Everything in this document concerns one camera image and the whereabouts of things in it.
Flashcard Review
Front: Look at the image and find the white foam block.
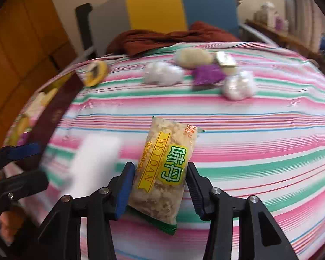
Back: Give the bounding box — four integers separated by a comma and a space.
66, 133, 122, 193

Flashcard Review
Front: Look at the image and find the green yellow snack packet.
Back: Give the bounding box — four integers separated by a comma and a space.
126, 116, 205, 236

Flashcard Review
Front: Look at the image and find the person's left hand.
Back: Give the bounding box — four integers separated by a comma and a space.
0, 208, 26, 245

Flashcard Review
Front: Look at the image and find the wooden wardrobe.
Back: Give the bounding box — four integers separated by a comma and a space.
0, 0, 79, 147

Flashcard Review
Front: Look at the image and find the grey yellow blue chair back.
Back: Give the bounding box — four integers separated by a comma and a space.
89, 0, 240, 57

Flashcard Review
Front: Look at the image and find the yellow knitted sock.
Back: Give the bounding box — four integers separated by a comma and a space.
83, 60, 109, 87

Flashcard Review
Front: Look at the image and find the purple packet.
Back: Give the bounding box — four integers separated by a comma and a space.
192, 63, 225, 91

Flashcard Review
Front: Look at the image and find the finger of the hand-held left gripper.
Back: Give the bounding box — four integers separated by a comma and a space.
0, 143, 42, 168
0, 169, 49, 258

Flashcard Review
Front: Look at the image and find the square metal tin box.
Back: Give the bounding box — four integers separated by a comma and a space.
4, 69, 84, 166

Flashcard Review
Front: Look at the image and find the metal bed rail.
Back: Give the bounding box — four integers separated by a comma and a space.
240, 23, 277, 45

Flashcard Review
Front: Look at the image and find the wooden desk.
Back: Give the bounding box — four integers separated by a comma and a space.
245, 19, 325, 68

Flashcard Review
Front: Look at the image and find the beige sock ball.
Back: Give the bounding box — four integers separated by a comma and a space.
174, 47, 213, 69

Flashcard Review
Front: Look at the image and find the dark red jacket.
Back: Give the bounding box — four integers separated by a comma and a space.
106, 21, 240, 59

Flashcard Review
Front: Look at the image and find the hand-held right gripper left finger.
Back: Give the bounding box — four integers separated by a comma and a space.
38, 162, 136, 260

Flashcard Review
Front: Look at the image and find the pink green striped cloth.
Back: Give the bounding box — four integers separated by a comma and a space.
4, 41, 325, 260

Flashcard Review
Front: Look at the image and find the beige patterned curtain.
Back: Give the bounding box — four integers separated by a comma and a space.
286, 0, 325, 52

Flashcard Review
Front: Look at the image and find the white plastic bag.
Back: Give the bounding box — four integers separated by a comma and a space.
223, 70, 256, 101
143, 61, 185, 86

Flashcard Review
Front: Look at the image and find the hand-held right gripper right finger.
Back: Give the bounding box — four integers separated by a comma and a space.
186, 162, 298, 260

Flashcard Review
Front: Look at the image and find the small yellow packet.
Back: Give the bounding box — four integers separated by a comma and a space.
11, 116, 30, 145

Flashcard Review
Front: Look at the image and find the white carton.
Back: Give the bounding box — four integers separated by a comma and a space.
256, 1, 277, 28

